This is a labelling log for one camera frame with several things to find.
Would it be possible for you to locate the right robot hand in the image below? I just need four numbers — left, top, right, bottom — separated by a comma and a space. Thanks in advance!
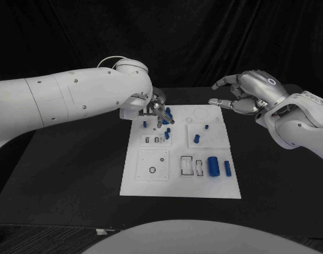
208, 70, 290, 115

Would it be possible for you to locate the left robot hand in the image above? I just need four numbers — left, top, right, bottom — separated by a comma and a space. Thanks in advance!
138, 86, 176, 129

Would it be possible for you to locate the blue gear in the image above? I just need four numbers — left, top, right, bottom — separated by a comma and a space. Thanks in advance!
161, 107, 174, 125

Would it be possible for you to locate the white task board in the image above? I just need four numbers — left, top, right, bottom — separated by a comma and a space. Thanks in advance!
120, 104, 242, 199

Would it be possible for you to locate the large blue cylinder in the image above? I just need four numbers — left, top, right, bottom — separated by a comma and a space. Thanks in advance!
208, 156, 222, 177

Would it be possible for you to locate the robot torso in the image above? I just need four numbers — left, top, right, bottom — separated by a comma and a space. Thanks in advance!
81, 219, 323, 254

